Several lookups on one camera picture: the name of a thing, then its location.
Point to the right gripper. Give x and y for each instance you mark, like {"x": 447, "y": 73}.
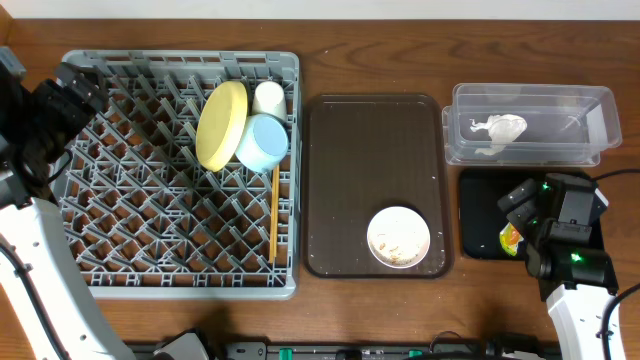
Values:
{"x": 521, "y": 217}

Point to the black plastic tray bin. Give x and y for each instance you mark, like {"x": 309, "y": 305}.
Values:
{"x": 482, "y": 222}

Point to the white tissue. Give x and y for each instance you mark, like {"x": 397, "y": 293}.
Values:
{"x": 502, "y": 130}

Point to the light blue bowl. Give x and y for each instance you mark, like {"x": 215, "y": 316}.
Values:
{"x": 264, "y": 143}

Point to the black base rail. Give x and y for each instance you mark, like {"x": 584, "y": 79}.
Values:
{"x": 193, "y": 344}

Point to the yellow snack wrapper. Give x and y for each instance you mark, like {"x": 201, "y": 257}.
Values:
{"x": 509, "y": 239}

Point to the clear plastic bin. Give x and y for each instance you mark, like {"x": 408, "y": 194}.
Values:
{"x": 567, "y": 125}

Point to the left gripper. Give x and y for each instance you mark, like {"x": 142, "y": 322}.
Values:
{"x": 80, "y": 89}

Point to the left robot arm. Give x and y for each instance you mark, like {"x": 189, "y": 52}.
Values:
{"x": 49, "y": 295}

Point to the wooden chopstick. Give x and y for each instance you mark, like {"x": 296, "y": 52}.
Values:
{"x": 276, "y": 215}
{"x": 272, "y": 220}

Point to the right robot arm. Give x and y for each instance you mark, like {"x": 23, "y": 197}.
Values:
{"x": 576, "y": 277}

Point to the grey plastic dishwasher rack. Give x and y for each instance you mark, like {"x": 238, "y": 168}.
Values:
{"x": 143, "y": 219}

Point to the dark brown serving tray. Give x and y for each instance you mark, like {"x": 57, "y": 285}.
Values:
{"x": 362, "y": 154}

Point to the yellow plate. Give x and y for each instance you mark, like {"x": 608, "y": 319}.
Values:
{"x": 221, "y": 125}

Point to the white bowl with food scraps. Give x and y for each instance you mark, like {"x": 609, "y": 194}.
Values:
{"x": 398, "y": 237}

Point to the white plastic cup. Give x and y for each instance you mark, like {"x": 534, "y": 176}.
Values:
{"x": 269, "y": 98}

